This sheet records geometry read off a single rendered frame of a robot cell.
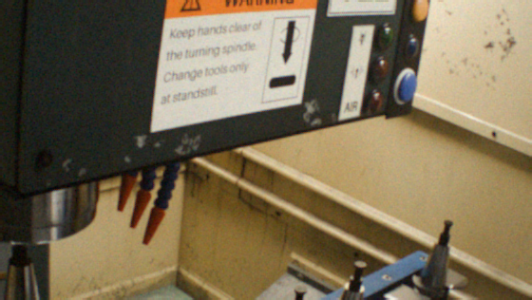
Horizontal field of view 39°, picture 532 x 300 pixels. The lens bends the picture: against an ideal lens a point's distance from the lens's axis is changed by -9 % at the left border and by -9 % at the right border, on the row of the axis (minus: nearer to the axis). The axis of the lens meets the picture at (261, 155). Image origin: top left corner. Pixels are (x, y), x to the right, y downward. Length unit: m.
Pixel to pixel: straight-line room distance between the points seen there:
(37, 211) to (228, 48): 0.23
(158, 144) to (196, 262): 1.64
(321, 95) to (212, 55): 0.14
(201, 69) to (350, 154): 1.20
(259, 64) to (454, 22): 0.98
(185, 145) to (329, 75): 0.16
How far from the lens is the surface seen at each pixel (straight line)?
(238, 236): 2.06
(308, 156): 1.84
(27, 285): 0.82
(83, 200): 0.72
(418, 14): 0.76
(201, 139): 0.60
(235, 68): 0.60
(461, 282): 1.28
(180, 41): 0.56
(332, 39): 0.68
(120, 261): 2.12
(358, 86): 0.73
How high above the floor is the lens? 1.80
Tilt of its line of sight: 21 degrees down
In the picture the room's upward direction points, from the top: 9 degrees clockwise
